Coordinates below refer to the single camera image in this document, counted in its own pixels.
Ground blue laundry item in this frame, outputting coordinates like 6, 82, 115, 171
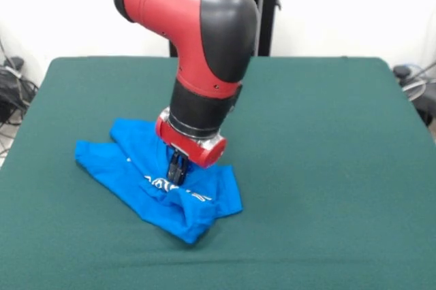
74, 118, 244, 245

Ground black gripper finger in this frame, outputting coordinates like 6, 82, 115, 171
176, 155, 190, 186
166, 150, 182, 182

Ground dark green table cloth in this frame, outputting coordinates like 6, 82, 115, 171
0, 57, 436, 290

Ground black floor cable tangle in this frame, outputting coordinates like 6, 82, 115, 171
0, 36, 41, 160

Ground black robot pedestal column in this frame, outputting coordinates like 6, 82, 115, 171
168, 0, 296, 58

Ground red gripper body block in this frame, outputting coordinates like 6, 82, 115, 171
155, 106, 228, 169

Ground grey and blue cables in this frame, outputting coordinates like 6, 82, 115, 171
396, 61, 436, 83

